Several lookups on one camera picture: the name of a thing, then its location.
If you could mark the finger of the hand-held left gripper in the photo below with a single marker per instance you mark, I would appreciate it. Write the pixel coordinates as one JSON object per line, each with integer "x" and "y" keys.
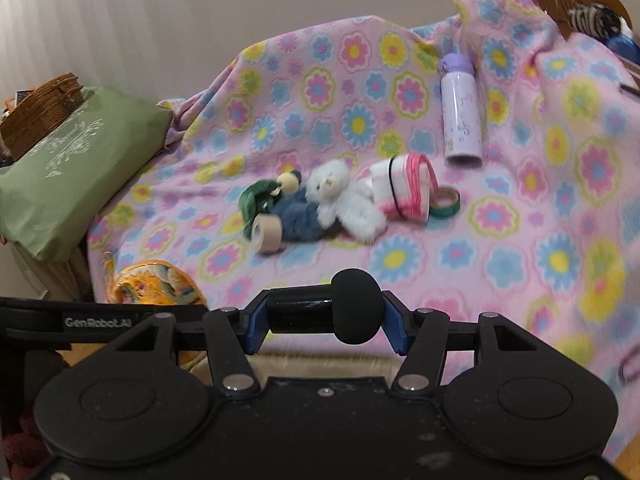
{"x": 190, "y": 314}

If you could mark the pink floral fleece blanket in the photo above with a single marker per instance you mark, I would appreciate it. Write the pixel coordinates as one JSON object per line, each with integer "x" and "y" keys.
{"x": 350, "y": 85}

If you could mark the green plush toy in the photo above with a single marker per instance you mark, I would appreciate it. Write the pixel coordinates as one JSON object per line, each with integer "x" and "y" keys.
{"x": 255, "y": 200}

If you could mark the brown wicker basket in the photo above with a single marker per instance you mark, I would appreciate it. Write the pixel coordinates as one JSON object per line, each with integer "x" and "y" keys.
{"x": 45, "y": 105}

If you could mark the black foam-tipped microphone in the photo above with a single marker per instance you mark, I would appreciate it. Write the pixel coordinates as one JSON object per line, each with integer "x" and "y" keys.
{"x": 350, "y": 305}

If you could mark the dark flat object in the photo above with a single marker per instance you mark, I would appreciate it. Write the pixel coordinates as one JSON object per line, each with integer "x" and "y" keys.
{"x": 631, "y": 89}

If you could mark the purple white water bottle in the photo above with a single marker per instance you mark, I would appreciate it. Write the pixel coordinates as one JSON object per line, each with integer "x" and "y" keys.
{"x": 460, "y": 110}

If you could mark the green tape roll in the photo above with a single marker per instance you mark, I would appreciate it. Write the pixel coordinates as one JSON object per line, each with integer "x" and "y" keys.
{"x": 443, "y": 214}

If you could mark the white teddy bear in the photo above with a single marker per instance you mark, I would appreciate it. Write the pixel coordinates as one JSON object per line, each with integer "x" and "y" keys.
{"x": 330, "y": 185}

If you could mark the beige tape roll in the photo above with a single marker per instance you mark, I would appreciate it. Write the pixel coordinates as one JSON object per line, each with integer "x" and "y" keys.
{"x": 271, "y": 234}

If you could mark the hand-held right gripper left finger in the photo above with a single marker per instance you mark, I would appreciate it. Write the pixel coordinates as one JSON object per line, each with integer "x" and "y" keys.
{"x": 256, "y": 327}

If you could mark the blue fluffy plush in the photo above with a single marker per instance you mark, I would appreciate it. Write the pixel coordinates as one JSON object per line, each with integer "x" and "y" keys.
{"x": 300, "y": 217}

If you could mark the zebra striped item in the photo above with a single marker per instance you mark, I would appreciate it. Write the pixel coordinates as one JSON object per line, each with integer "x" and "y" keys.
{"x": 590, "y": 17}

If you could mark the orange patterned pouch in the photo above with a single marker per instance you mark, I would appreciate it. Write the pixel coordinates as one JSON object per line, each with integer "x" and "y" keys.
{"x": 150, "y": 282}

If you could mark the maroon fuzzy cloth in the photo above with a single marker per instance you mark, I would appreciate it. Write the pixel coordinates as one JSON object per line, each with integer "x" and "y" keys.
{"x": 20, "y": 440}

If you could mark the blue round item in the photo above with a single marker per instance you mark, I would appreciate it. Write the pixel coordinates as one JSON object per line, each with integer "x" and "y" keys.
{"x": 625, "y": 46}

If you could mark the pink white towel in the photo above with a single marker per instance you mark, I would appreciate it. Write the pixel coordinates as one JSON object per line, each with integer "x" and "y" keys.
{"x": 412, "y": 190}

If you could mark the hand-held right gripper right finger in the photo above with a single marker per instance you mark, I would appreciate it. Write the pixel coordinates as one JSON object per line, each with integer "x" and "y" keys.
{"x": 395, "y": 327}

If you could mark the woven seagrass basket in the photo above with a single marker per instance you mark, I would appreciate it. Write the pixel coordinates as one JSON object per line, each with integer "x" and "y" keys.
{"x": 325, "y": 365}

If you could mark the green printed pillow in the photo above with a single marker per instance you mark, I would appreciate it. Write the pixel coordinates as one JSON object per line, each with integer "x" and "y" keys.
{"x": 75, "y": 175}

